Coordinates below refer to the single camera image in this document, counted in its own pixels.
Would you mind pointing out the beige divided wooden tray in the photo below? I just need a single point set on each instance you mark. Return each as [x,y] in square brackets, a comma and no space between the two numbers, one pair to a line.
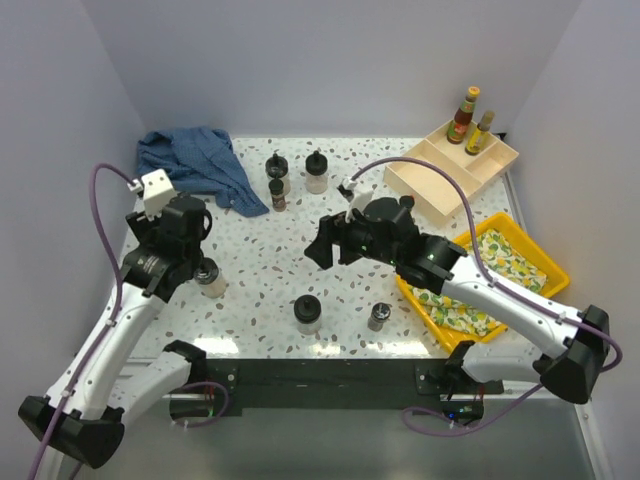
[434,197]

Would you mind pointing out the taped lid glass jar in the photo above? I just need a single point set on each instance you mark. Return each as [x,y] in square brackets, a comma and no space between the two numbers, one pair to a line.
[276,167]

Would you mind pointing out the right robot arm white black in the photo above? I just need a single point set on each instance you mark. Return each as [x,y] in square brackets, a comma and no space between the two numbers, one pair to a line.
[565,348]

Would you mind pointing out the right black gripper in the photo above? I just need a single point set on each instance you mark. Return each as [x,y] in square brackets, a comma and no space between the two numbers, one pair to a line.
[334,230]

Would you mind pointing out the blue checkered shirt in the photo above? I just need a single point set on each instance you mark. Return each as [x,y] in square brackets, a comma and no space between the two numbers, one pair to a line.
[202,161]

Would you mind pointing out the small front spice jar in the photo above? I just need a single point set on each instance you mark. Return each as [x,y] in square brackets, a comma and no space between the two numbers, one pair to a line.
[380,314]

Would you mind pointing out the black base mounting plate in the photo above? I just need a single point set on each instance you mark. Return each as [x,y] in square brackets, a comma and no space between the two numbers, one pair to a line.
[351,384]

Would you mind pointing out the red cap sauce bottle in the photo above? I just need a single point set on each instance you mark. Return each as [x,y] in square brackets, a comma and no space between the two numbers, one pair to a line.
[461,121]

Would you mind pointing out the front centre glass jar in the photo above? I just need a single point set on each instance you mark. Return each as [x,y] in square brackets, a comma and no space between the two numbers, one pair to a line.
[307,312]

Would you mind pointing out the lemon print cloth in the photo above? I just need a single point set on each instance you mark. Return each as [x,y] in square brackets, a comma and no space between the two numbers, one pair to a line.
[498,255]

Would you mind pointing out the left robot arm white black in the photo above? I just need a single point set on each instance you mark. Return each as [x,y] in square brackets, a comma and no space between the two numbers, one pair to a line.
[85,413]

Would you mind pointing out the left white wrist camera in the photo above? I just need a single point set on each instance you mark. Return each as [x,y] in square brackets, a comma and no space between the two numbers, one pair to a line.
[156,191]

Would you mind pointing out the yellow oil bottle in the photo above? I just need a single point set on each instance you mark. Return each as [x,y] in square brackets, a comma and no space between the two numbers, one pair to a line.
[480,135]

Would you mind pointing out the back right glass jar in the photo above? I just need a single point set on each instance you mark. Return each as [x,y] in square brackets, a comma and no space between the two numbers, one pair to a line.
[316,173]

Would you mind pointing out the black cap spice shaker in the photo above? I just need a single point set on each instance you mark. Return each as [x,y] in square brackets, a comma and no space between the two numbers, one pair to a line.
[276,189]

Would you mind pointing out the yellow plastic tray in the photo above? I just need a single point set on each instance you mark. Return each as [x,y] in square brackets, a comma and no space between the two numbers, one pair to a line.
[557,280]

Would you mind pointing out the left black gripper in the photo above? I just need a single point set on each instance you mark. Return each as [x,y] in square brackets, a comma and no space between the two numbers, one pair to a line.
[144,229]

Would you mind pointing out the left front glass jar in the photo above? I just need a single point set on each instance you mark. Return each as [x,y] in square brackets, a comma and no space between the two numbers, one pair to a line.
[208,276]

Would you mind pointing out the dark spice shaker near tray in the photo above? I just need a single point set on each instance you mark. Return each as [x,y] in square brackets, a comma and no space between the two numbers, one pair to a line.
[408,201]

